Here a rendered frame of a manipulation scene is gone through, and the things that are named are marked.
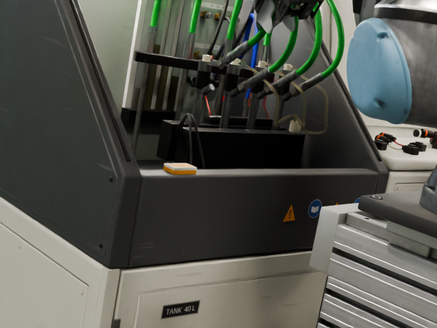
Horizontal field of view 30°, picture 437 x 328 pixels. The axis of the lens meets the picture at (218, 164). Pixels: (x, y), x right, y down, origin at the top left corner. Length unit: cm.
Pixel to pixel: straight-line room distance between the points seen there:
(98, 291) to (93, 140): 25
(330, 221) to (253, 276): 46
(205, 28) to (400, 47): 114
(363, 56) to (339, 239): 28
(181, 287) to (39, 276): 27
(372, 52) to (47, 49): 73
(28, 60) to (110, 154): 33
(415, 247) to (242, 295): 56
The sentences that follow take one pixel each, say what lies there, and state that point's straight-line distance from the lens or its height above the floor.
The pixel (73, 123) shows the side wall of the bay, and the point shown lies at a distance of 143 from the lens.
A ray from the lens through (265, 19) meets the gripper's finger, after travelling 152.
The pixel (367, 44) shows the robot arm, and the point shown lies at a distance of 98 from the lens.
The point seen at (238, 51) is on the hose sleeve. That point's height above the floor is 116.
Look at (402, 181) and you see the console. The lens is 184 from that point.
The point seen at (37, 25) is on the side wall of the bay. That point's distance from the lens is 156.
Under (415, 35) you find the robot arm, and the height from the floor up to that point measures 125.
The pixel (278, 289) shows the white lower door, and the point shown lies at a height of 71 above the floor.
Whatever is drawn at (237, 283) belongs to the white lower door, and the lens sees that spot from 155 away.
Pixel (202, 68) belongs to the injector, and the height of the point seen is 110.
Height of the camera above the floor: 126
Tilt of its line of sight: 12 degrees down
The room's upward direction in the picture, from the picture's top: 10 degrees clockwise
